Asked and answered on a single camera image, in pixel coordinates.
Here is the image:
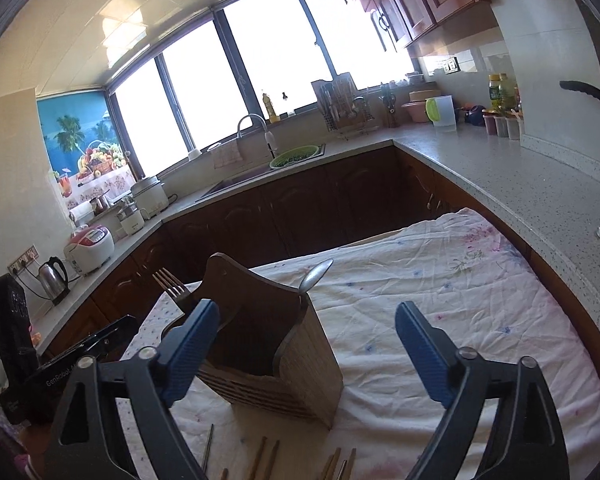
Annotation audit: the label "yellow bottle on windowsill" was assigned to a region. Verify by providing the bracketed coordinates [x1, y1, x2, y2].
[262, 92, 280, 124]

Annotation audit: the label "metal dish rack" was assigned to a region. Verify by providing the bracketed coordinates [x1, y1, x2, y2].
[311, 73, 375, 131]

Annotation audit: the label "chrome sink faucet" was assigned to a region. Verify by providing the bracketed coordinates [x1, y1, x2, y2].
[236, 112, 278, 160]

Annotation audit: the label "green colander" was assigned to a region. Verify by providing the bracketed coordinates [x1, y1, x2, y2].
[268, 145, 320, 169]

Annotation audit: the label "metal chopstick middle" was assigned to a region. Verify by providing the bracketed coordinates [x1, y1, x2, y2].
[340, 448, 356, 480]

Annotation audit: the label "yellow oil bottle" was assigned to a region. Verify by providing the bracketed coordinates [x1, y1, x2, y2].
[489, 73, 517, 112]

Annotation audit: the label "tropical fruit poster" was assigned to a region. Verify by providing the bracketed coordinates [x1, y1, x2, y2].
[36, 91, 135, 210]

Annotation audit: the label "stainless steel electric kettle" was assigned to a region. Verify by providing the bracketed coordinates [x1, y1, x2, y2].
[36, 256, 70, 306]

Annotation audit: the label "large white rice cooker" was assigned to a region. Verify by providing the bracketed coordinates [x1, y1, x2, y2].
[131, 176, 170, 220]

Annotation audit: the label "lower dark wooden cabinets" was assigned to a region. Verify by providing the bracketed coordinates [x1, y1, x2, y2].
[40, 145, 462, 361]

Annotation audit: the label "white pink rice cooker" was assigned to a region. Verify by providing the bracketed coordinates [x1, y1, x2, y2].
[64, 226, 114, 275]

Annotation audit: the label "silver metal spoon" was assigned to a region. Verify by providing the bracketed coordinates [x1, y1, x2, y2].
[298, 259, 334, 295]

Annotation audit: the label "wooden slatted utensil holder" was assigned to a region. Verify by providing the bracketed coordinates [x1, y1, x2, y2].
[160, 251, 345, 430]

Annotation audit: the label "small white cooker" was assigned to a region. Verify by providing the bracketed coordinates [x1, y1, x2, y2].
[117, 203, 145, 235]

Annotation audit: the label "metal chopstick far left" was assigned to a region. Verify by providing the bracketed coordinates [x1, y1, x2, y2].
[201, 424, 214, 474]

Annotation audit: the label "hanging dish towel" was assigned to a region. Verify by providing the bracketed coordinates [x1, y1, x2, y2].
[210, 140, 244, 169]

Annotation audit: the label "silver metal fork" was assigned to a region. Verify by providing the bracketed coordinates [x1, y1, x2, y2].
[152, 268, 195, 314]

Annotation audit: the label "black wok with handle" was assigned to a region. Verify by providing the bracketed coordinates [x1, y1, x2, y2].
[559, 80, 600, 101]

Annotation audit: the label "wall power outlet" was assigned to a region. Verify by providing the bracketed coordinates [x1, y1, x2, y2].
[7, 245, 40, 274]

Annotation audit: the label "metal chopstick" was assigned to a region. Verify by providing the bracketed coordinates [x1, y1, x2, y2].
[201, 424, 214, 474]
[340, 448, 356, 480]

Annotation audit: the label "white floral tablecloth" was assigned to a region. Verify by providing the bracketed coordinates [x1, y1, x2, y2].
[121, 210, 600, 479]

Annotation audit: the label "white container green lid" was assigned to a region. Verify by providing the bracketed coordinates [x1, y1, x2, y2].
[426, 96, 456, 131]

